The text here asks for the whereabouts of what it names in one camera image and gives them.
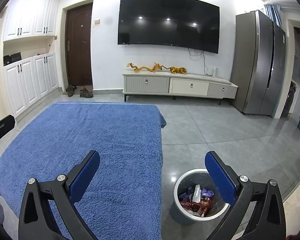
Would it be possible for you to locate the red white snack wrapper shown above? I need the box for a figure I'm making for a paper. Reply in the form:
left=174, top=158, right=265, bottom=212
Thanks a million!
left=179, top=199, right=213, bottom=217

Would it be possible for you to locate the white tissue wad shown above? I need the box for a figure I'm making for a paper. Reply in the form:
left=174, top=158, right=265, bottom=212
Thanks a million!
left=192, top=184, right=201, bottom=203

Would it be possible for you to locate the purple snack bag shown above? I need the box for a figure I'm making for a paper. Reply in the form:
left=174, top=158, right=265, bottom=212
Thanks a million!
left=178, top=186, right=214, bottom=202

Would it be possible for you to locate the white round trash bin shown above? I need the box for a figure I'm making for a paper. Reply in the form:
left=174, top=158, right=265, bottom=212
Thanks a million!
left=170, top=168, right=230, bottom=225

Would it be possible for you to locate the white lower cabinet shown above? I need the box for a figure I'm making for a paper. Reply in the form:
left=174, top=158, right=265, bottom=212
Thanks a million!
left=3, top=53, right=59, bottom=117

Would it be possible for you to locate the black box on shelf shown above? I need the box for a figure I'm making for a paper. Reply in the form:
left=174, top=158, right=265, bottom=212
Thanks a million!
left=3, top=52, right=22, bottom=66

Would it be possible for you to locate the blue fuzzy table cloth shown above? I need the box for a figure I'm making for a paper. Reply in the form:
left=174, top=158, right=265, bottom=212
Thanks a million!
left=0, top=102, right=165, bottom=239

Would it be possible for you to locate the pair of brown shoes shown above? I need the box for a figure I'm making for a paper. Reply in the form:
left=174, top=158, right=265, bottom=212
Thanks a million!
left=65, top=85, right=77, bottom=97

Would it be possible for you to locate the dark brown entrance door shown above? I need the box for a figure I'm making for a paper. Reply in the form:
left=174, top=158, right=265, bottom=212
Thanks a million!
left=65, top=3, right=93, bottom=86

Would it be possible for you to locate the white low tv cabinet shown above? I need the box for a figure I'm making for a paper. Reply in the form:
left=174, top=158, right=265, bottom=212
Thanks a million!
left=122, top=70, right=238, bottom=99

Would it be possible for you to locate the grey steel refrigerator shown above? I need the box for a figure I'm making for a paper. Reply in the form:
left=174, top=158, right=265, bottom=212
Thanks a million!
left=230, top=10, right=286, bottom=116

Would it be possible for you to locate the golden dragon ornament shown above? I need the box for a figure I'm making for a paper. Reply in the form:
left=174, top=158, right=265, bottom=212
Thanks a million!
left=127, top=63, right=187, bottom=74

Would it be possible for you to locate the white upper wall cabinet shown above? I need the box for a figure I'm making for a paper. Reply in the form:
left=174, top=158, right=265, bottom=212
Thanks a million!
left=3, top=0, right=59, bottom=41

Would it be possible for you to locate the black wall television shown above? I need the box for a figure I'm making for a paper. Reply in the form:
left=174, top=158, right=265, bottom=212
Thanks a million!
left=117, top=0, right=220, bottom=54

